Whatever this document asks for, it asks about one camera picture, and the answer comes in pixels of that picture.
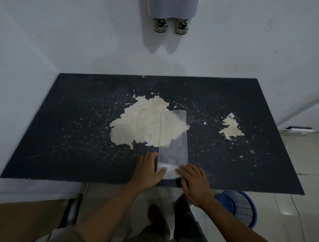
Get dark shoe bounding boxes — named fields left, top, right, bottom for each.
left=148, top=204, right=171, bottom=236

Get grey metal table leg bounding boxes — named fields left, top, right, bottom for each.
left=63, top=196, right=83, bottom=226

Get person's right forearm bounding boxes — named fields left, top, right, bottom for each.
left=191, top=197, right=269, bottom=242

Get dark grey trousers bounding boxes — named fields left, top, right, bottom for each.
left=124, top=193, right=209, bottom=242

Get person's right hand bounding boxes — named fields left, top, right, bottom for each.
left=175, top=163, right=215, bottom=209

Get brown wooden cabinet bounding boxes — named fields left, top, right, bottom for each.
left=0, top=198, right=75, bottom=242

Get person's left forearm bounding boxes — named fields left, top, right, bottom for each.
left=74, top=181, right=150, bottom=242

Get person's left hand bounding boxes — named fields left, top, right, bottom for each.
left=129, top=152, right=167, bottom=191

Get mug with coffee cup print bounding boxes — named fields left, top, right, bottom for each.
left=154, top=18, right=168, bottom=33
left=174, top=19, right=190, bottom=35

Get clear plastic bag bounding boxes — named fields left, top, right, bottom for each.
left=156, top=109, right=189, bottom=180

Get blue plastic mesh basket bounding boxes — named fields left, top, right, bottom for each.
left=215, top=190, right=258, bottom=229

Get white flat box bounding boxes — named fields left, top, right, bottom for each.
left=278, top=126, right=314, bottom=135

